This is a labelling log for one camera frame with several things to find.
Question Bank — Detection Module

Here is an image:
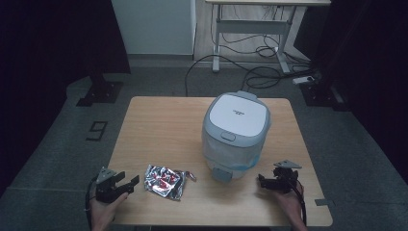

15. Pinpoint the white cabinet panel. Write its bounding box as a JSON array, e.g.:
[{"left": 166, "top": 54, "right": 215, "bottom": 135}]
[{"left": 110, "top": 0, "right": 197, "bottom": 56}]

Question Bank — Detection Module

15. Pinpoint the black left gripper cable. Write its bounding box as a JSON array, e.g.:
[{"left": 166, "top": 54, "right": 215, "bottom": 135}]
[{"left": 84, "top": 175, "right": 98, "bottom": 231}]

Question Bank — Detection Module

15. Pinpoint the dark curtain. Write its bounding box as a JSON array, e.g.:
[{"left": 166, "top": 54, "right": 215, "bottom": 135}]
[
  {"left": 293, "top": 0, "right": 408, "bottom": 176},
  {"left": 0, "top": 0, "right": 132, "bottom": 196}
]

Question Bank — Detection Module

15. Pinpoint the white power strip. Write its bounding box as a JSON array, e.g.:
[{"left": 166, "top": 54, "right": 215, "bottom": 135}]
[{"left": 292, "top": 74, "right": 318, "bottom": 86}]

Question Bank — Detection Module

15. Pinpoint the looped black floor cable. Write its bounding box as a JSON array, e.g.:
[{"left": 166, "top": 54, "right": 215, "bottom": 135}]
[{"left": 241, "top": 34, "right": 317, "bottom": 91}]

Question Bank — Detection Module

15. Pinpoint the long black floor cable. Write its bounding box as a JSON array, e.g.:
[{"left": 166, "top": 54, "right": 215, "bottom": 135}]
[{"left": 184, "top": 53, "right": 252, "bottom": 97}]

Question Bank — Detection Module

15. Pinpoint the silver foil wrapper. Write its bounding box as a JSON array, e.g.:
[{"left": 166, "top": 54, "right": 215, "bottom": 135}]
[{"left": 142, "top": 164, "right": 197, "bottom": 202}]

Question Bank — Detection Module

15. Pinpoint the person's right hand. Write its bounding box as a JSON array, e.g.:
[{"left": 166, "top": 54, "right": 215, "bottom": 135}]
[{"left": 275, "top": 181, "right": 309, "bottom": 231}]

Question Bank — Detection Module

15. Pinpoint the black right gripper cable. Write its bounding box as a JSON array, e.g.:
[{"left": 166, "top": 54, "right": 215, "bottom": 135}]
[{"left": 287, "top": 177, "right": 308, "bottom": 226}]

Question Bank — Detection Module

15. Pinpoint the person's left hand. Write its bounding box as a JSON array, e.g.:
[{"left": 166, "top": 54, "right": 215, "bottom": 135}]
[{"left": 89, "top": 192, "right": 130, "bottom": 231}]

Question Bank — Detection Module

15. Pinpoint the white metal frame desk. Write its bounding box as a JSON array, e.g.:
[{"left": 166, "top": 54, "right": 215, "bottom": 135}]
[{"left": 205, "top": 0, "right": 332, "bottom": 75}]

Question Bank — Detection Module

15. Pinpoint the white lidded trash bin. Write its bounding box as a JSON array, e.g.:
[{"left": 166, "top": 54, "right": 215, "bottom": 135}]
[{"left": 201, "top": 90, "right": 272, "bottom": 184}]

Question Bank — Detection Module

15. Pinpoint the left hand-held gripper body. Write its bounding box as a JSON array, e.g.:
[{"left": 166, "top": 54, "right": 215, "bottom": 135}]
[{"left": 95, "top": 167, "right": 129, "bottom": 204}]

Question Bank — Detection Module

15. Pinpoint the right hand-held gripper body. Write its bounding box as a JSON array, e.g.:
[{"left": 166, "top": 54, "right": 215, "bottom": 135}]
[{"left": 272, "top": 159, "right": 303, "bottom": 194}]

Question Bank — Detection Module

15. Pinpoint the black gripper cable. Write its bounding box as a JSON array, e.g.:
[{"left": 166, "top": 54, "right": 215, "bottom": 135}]
[
  {"left": 84, "top": 175, "right": 98, "bottom": 231},
  {"left": 287, "top": 177, "right": 308, "bottom": 226}
]

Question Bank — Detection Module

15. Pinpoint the black stand base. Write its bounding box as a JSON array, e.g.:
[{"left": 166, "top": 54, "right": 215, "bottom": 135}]
[
  {"left": 299, "top": 79, "right": 350, "bottom": 113},
  {"left": 75, "top": 72, "right": 125, "bottom": 108}
]

